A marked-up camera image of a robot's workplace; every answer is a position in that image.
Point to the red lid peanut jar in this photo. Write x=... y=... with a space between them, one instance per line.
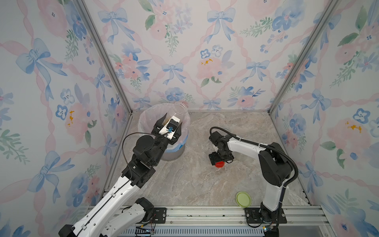
x=178 y=110

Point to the aluminium corner post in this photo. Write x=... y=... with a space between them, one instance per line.
x=324 y=18
x=88 y=21

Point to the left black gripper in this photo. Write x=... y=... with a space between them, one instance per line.
x=157 y=125

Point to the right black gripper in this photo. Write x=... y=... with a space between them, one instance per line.
x=228 y=156

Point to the right aluminium corner post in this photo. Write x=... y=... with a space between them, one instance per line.
x=324 y=18

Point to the left aluminium corner post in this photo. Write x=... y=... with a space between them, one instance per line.
x=88 y=21

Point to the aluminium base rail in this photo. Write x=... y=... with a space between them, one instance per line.
x=229 y=221

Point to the grey mesh trash bin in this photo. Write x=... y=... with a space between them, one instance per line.
x=173 y=153

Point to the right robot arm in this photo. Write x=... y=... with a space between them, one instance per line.
x=230 y=139

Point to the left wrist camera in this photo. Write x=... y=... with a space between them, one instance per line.
x=169 y=128

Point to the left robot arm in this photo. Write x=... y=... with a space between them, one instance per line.
x=147 y=153

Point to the red jar lid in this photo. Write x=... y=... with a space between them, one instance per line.
x=219 y=164

